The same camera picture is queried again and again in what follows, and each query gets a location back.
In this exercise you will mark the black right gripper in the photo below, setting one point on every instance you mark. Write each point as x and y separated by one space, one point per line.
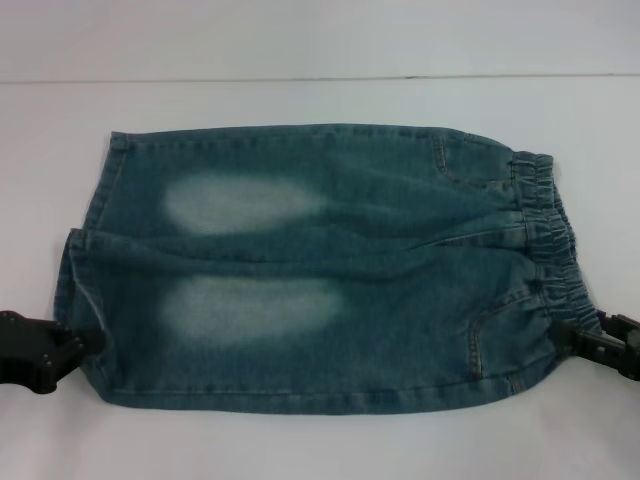
625 355

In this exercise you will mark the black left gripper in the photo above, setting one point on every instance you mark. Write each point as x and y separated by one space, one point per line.
25 350

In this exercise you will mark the blue denim shorts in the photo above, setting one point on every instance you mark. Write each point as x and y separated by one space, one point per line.
310 260

